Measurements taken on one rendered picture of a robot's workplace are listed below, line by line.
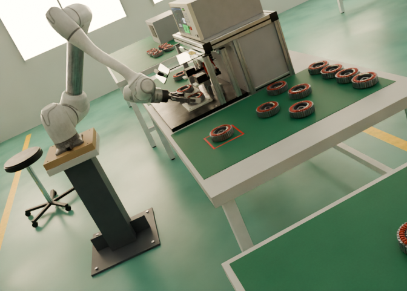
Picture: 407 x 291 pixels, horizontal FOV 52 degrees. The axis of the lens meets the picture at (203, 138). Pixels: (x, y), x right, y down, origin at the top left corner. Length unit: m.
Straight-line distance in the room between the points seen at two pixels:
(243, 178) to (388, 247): 0.64
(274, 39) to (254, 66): 0.18
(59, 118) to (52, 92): 4.57
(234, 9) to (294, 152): 1.00
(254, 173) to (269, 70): 0.90
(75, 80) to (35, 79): 4.48
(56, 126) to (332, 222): 1.81
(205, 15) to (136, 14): 4.84
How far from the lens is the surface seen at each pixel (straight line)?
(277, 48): 2.38
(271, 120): 1.98
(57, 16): 2.43
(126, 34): 7.12
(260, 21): 2.31
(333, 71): 2.21
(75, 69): 2.67
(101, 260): 2.99
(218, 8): 2.34
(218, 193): 1.58
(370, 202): 1.32
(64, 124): 2.64
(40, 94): 7.21
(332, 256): 1.18
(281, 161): 1.63
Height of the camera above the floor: 1.56
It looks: 23 degrees down
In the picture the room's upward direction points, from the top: 23 degrees counter-clockwise
